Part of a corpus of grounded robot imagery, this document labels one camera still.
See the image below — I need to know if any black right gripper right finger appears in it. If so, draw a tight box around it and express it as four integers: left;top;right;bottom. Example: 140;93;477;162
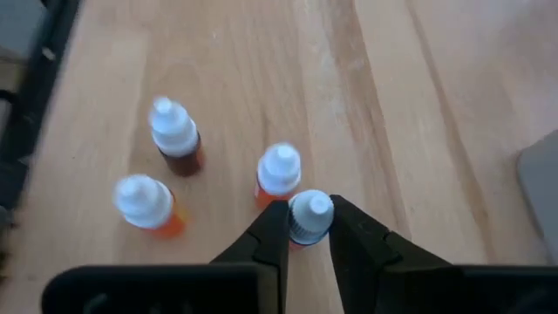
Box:
326;194;558;314

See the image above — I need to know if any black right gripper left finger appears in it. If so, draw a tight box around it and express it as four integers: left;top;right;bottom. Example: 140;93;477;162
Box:
40;199;292;314

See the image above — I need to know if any small Red Sunset dye bottle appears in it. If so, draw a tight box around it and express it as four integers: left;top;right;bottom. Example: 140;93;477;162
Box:
287;188;336;250

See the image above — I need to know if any small orange dye bottle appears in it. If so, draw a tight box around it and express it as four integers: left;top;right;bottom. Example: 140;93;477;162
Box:
254;141;303;210

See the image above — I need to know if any small orange-red dye bottle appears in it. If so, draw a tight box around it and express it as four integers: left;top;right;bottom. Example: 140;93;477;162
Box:
112;174;188;240

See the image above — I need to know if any small dark red dye bottle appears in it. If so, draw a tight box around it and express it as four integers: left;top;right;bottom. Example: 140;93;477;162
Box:
147;96;206;178

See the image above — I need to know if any grey plastic bin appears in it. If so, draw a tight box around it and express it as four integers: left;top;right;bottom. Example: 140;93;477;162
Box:
516;129;558;265

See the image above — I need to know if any black aluminium table frame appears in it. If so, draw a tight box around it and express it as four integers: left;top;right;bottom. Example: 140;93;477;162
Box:
0;0;84;271

